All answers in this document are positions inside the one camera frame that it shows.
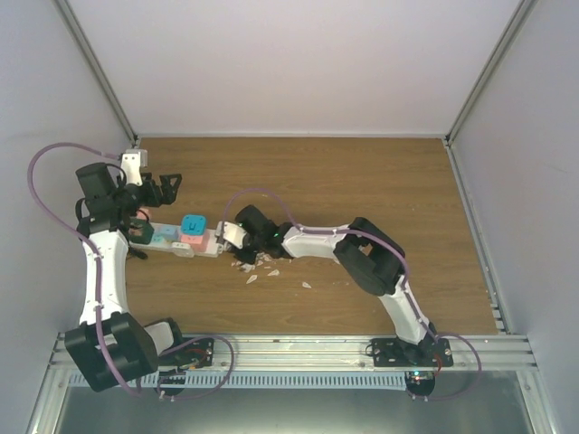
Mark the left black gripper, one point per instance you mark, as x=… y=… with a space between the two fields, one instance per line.
x=167 y=196

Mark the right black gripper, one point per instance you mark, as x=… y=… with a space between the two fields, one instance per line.
x=249 y=258

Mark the white power strip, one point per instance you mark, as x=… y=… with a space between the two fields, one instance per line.
x=160 y=244

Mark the small pink plug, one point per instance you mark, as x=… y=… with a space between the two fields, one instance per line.
x=142 y=214

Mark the black plug with cable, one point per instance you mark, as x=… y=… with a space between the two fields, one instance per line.
x=136 y=253

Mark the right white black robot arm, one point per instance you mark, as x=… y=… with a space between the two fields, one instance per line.
x=374 y=261

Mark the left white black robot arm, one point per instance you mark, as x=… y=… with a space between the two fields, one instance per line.
x=109 y=346

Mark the light blue usb charger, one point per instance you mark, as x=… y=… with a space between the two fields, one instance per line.
x=168 y=232

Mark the cyan square adapter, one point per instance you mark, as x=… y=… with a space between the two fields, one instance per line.
x=193 y=225

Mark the dark green square adapter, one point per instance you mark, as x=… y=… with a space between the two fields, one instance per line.
x=140 y=232

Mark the large pink adapter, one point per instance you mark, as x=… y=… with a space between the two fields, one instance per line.
x=198 y=242

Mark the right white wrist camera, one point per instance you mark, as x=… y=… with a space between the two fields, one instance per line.
x=232 y=234

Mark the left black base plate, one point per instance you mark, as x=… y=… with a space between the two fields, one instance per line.
x=194 y=356

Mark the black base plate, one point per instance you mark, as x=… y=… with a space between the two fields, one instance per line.
x=393 y=352
x=194 y=356

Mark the grey slotted cable duct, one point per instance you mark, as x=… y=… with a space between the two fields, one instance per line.
x=289 y=380

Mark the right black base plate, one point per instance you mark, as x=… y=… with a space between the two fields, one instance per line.
x=393 y=352

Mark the aluminium front rail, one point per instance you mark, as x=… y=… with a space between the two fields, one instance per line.
x=348 y=353

